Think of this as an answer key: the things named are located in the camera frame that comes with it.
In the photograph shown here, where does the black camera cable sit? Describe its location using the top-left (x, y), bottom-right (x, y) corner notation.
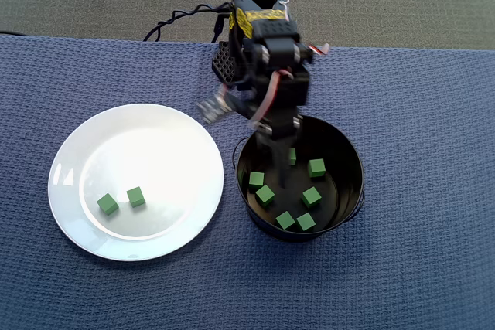
top-left (142, 2), bottom-right (234, 43)

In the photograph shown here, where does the black metal bucket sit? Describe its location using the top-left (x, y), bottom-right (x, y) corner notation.
top-left (231, 114), bottom-right (366, 244)

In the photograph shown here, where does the white round plate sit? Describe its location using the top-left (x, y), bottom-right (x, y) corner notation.
top-left (47, 103), bottom-right (225, 263)

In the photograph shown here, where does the black plug cable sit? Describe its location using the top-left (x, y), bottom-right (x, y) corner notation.
top-left (211, 15), bottom-right (226, 44)

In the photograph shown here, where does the blue woven table cloth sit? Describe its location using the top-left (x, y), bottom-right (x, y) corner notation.
top-left (0, 34), bottom-right (495, 330)

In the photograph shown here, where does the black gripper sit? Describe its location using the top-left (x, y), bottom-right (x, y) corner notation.
top-left (254, 104), bottom-right (305, 191)

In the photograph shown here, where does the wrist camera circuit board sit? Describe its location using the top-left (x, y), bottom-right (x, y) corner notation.
top-left (196, 90), bottom-right (234, 124)

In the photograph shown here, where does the red white servo wire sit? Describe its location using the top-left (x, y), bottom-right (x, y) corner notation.
top-left (249, 42), bottom-right (331, 123)

